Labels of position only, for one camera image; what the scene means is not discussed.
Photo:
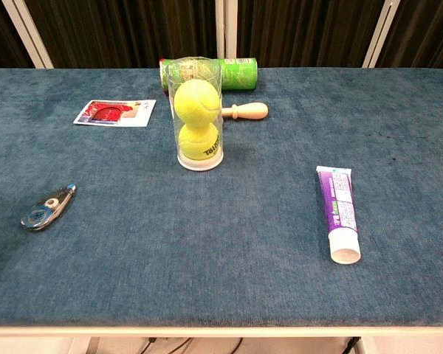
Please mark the dark pleated curtain panel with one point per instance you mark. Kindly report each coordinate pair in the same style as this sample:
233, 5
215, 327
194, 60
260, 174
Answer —
0, 33
428, 33
125, 29
302, 29

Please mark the white partition post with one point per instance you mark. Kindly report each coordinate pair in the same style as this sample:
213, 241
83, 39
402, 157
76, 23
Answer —
29, 33
380, 33
226, 29

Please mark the purple white toothpaste tube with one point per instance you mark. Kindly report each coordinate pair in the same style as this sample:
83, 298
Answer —
339, 210

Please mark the white blue correction tape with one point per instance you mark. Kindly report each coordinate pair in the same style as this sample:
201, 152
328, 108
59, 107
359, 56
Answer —
46, 212

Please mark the blue table cloth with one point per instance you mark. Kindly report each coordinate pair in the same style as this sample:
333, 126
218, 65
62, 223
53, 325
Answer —
170, 239

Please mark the red and white card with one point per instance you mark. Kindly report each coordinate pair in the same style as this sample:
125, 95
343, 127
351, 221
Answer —
114, 112

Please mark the green snack can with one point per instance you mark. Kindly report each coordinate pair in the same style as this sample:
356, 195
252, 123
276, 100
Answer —
238, 75

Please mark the yellow tennis ball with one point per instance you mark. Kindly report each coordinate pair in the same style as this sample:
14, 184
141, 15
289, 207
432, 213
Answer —
197, 144
195, 101

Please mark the clear plastic ball tube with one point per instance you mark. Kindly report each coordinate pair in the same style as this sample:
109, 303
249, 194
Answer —
192, 73

